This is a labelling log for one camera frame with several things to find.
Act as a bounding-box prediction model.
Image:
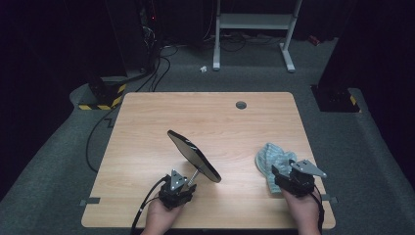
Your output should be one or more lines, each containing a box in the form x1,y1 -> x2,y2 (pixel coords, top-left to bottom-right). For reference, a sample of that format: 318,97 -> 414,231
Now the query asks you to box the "black equipment rack with wires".
138,0 -> 164,74

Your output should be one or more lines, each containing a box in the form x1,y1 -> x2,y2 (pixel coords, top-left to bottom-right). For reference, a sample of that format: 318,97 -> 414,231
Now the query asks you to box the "long black floor cable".
85,104 -> 122,174

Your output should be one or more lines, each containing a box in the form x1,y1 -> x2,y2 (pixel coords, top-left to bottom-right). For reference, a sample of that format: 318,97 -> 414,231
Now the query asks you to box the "light blue cleaning cloth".
254,142 -> 298,196

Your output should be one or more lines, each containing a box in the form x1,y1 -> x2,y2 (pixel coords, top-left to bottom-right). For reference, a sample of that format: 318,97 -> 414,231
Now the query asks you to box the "white metal stand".
212,0 -> 302,73

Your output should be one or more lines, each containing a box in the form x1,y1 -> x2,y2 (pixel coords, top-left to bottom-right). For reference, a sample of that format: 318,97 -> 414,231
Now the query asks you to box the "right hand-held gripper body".
276,159 -> 328,198

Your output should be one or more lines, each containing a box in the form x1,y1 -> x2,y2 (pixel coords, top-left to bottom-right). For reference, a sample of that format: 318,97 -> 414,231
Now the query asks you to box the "tangle of black cables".
202,30 -> 285,53

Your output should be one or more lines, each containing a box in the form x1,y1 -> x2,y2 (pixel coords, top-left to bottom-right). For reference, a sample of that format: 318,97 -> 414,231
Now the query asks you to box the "person's right hand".
282,192 -> 322,235

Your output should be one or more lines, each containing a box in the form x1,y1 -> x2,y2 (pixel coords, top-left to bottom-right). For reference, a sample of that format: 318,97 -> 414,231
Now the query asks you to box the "person's left hand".
142,197 -> 184,235

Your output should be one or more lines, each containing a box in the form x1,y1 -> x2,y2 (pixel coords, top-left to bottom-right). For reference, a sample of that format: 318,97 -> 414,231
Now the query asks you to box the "black yellow striped stand base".
310,84 -> 362,114
77,75 -> 128,112

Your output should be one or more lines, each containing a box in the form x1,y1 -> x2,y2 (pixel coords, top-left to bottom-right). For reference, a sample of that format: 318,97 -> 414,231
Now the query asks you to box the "left hand-held gripper black cable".
130,175 -> 169,235

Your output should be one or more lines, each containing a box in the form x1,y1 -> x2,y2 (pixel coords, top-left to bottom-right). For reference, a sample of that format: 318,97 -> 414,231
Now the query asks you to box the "small red object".
307,33 -> 322,47

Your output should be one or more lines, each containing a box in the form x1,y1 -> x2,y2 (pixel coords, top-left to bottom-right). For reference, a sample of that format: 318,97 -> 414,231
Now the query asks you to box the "grey tape strip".
79,197 -> 102,207
321,194 -> 339,205

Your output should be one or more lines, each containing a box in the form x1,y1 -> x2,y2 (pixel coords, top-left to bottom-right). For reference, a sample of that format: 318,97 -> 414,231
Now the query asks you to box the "looped black floor cable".
135,45 -> 180,93

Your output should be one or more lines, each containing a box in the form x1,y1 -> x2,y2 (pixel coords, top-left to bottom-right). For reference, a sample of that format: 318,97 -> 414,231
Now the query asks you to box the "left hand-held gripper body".
159,168 -> 194,211

